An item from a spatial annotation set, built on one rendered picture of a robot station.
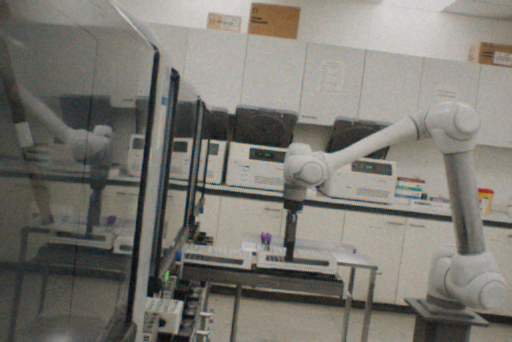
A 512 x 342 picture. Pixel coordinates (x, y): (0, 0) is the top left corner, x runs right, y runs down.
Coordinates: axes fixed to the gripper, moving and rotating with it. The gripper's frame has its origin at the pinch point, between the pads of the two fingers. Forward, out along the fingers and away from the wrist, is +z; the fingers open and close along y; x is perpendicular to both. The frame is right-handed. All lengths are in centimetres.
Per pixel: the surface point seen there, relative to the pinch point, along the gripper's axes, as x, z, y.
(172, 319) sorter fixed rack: 34, 3, -76
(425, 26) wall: -139, -163, 293
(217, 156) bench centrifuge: 38, -24, 229
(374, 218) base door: -95, 13, 229
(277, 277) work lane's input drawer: 3.6, 8.3, -6.9
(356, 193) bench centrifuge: -78, -6, 230
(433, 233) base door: -146, 20, 229
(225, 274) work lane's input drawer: 22.7, 9.1, -6.9
